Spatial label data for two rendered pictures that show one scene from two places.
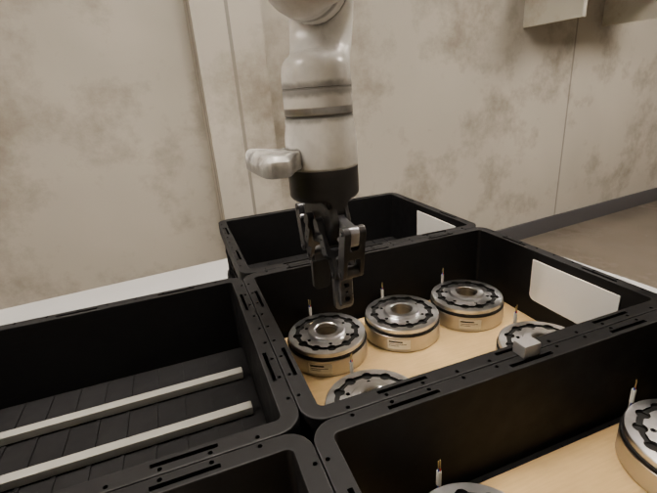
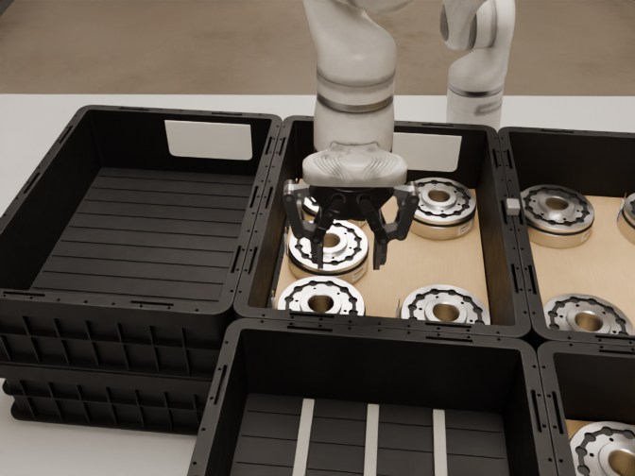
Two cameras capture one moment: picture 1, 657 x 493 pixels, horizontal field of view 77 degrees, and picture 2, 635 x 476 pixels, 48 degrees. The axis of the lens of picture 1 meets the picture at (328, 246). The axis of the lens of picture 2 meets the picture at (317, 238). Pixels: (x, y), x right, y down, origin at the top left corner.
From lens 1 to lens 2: 0.65 m
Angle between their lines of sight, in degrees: 58
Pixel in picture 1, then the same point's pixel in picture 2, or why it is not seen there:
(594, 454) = not seen: hidden behind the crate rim
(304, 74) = (388, 67)
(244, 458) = (552, 377)
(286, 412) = (515, 344)
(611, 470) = (539, 250)
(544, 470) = not seen: hidden behind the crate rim
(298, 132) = (376, 125)
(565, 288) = (411, 145)
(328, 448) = (559, 334)
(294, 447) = (552, 349)
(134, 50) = not seen: outside the picture
